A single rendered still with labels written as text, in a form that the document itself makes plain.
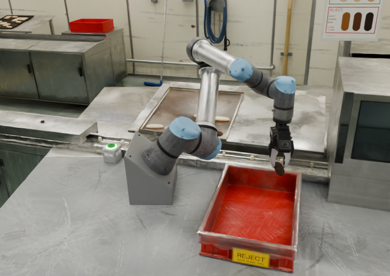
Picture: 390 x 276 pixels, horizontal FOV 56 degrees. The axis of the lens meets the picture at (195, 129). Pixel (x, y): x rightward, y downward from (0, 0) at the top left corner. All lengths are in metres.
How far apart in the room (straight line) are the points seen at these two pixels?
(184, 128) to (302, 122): 0.83
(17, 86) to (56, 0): 1.93
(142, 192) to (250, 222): 0.45
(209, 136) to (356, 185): 0.61
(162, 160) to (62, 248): 0.49
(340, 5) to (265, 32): 3.06
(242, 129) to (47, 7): 5.21
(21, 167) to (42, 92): 2.70
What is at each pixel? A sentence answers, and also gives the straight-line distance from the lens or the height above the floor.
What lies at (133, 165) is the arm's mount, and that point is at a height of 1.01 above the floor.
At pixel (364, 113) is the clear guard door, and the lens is 1.46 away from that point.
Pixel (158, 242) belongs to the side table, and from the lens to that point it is 1.40.
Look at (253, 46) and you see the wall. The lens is 5.45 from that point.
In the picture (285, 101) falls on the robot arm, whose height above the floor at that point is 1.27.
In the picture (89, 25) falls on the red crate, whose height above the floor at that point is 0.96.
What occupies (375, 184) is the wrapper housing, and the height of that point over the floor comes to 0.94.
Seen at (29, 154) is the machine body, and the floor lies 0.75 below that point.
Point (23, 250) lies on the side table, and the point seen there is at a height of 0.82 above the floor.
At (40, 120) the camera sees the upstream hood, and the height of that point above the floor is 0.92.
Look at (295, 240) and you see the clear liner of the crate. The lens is 1.26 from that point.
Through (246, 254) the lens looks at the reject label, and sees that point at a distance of 1.27.
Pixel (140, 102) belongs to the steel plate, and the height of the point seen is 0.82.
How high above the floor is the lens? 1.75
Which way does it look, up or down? 25 degrees down
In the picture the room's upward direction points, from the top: 2 degrees counter-clockwise
